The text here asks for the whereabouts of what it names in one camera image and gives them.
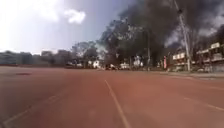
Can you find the small white building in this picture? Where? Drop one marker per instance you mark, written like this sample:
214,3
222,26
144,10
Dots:
96,64

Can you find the row of dark trees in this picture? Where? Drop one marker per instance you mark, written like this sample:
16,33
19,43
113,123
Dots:
133,40

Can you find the red running track ground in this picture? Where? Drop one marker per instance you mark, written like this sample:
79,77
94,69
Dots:
80,100

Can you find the red sign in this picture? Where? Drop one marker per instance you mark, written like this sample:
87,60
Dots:
164,62

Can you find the tall grey pole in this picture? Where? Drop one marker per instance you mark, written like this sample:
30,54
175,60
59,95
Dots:
184,36

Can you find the row of distant trees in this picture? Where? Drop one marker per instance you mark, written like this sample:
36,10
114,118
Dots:
30,58

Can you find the pale multi-storey building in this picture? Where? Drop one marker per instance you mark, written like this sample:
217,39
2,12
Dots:
213,56

